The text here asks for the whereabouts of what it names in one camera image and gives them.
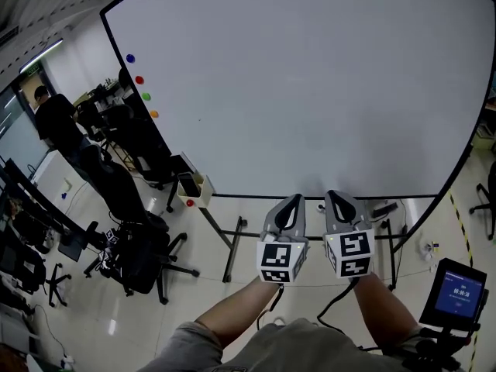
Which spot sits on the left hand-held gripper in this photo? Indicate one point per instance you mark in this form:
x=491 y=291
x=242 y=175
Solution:
x=277 y=258

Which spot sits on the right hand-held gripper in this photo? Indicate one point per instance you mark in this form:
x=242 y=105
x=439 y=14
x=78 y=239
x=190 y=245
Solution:
x=350 y=254

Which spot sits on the orange round magnet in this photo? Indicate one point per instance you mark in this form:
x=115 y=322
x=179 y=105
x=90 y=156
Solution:
x=154 y=114

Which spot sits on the green round magnet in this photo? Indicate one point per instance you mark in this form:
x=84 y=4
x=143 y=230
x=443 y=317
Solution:
x=146 y=96

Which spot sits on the blue round magnet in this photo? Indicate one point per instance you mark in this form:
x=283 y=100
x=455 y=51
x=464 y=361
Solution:
x=130 y=57

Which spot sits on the person's left forearm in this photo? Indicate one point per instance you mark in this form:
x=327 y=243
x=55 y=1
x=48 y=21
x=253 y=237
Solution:
x=240 y=308

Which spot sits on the person's right forearm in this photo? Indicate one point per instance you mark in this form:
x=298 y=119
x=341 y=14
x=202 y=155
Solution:
x=381 y=308

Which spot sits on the black power strip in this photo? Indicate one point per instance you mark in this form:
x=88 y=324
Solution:
x=385 y=210

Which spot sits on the white storage box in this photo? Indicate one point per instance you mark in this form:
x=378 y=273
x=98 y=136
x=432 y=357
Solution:
x=206 y=190

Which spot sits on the small white fan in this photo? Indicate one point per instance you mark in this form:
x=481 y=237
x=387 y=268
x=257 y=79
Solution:
x=426 y=252

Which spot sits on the small blue yellow box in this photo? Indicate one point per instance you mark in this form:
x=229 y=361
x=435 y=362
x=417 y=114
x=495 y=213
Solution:
x=436 y=246

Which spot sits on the black phone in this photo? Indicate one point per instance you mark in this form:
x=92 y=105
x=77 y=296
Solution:
x=188 y=184

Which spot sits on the black and white board eraser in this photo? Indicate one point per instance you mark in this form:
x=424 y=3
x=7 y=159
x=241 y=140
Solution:
x=182 y=163

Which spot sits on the person's grey shirt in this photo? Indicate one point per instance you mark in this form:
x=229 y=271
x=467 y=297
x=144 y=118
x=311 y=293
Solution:
x=294 y=351

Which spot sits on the whiteboard on black stand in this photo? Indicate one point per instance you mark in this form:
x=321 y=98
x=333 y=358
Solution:
x=290 y=91

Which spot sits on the black screen device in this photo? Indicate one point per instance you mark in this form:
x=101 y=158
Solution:
x=455 y=293

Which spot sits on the wooden shelf rack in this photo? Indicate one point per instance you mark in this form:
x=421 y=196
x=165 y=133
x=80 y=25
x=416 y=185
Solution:
x=486 y=126

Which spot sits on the black mesh office chair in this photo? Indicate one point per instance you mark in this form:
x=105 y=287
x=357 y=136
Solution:
x=120 y=192

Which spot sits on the pile of idle grippers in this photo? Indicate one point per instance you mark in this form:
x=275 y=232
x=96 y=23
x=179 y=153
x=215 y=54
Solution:
x=110 y=242

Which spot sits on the pale green bottle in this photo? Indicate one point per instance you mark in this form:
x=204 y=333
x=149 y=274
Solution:
x=67 y=185

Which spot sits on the black shelf cart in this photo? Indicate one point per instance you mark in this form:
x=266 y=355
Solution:
x=106 y=91

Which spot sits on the white low cabinet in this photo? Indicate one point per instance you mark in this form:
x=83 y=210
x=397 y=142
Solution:
x=50 y=173

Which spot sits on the black display on rolling stand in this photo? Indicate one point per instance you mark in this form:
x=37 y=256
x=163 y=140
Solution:
x=42 y=204

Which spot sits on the long ceiling light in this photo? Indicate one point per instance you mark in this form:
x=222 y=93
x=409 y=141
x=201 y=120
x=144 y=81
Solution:
x=40 y=54

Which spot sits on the ceiling air vent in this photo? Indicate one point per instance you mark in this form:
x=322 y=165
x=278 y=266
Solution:
x=8 y=35

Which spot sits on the black device mount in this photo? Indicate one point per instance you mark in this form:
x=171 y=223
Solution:
x=441 y=349

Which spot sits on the brass frame cart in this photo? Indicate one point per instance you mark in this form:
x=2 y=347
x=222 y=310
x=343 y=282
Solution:
x=122 y=155

